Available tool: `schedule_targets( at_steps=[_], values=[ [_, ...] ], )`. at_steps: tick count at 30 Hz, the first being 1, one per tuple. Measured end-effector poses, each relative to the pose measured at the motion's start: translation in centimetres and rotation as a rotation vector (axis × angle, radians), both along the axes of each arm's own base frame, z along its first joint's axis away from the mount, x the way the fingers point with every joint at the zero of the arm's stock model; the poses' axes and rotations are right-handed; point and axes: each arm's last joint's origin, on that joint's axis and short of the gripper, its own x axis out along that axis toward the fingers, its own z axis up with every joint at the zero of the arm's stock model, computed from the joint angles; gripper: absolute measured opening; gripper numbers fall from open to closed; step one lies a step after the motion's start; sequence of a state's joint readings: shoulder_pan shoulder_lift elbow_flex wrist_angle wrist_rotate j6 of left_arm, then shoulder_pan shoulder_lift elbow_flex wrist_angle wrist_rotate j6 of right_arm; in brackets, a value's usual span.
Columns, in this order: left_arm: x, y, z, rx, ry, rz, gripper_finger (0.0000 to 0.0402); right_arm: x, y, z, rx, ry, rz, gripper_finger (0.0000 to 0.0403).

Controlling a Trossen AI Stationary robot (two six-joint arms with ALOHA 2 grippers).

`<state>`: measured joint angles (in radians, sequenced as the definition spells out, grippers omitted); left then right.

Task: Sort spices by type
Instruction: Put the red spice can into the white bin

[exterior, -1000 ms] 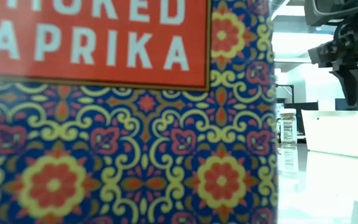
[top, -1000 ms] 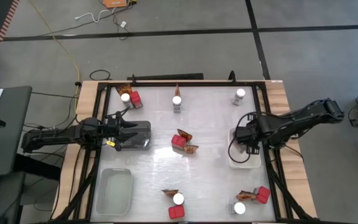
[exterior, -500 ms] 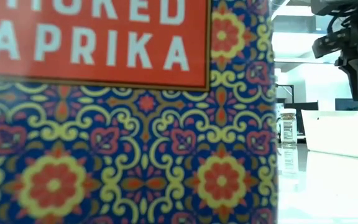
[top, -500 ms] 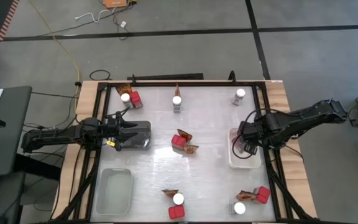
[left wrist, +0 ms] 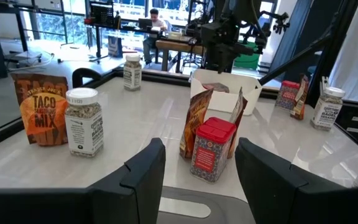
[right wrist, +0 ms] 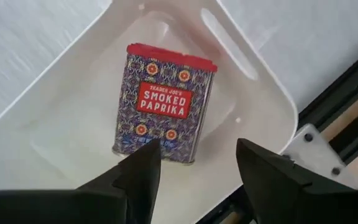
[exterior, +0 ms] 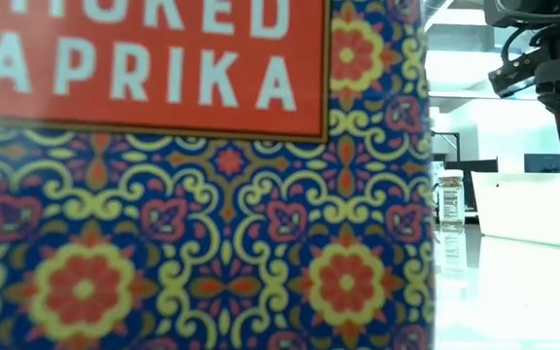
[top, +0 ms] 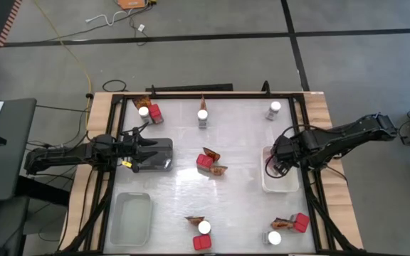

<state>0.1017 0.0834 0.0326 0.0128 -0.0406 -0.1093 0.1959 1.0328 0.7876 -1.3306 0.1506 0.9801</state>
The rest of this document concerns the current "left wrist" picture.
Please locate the white plastic bin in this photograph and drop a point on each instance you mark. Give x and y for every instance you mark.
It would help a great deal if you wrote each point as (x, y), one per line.
(224, 102)

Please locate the green plastic bin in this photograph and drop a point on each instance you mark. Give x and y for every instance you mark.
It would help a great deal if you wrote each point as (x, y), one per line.
(247, 60)

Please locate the wooden desk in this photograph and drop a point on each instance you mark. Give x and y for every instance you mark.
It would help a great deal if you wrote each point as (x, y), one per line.
(179, 46)

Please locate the person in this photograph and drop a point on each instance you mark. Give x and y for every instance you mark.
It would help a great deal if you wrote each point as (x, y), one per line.
(155, 23)

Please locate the smoked paprika tin red lid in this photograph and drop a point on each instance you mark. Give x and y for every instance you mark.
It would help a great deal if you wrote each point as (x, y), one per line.
(286, 96)
(211, 155)

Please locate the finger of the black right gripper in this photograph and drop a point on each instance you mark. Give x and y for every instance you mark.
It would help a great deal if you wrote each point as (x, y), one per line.
(221, 63)
(229, 63)

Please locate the blue curtain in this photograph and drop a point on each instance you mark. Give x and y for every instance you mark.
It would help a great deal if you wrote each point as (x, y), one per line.
(291, 40)

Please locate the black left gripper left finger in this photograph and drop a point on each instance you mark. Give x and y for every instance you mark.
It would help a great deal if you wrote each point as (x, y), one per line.
(129, 189)

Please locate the taco seasoning mix packet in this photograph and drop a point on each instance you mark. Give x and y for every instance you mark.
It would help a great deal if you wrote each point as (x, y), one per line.
(194, 124)
(39, 112)
(300, 102)
(240, 109)

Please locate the black pegboard panel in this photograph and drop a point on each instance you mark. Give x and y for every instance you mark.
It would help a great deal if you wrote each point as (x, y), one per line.
(102, 14)

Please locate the black curved bracket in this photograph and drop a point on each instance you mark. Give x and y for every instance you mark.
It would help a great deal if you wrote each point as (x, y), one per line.
(85, 71)

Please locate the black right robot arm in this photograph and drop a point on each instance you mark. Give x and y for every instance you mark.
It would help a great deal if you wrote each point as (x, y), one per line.
(228, 12)

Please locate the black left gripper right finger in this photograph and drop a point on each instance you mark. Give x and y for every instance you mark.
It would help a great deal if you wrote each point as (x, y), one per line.
(275, 193)

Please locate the blue bag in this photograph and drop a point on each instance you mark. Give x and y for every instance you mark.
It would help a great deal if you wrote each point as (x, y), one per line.
(115, 46)

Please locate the bagel seasoning glass jar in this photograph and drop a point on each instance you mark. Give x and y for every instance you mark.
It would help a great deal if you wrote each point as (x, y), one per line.
(132, 76)
(325, 112)
(84, 130)

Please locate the dark grey plastic bin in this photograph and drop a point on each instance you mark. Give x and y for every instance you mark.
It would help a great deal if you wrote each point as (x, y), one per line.
(228, 211)

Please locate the black laptop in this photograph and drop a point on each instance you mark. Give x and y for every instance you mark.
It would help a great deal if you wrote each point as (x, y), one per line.
(145, 23)

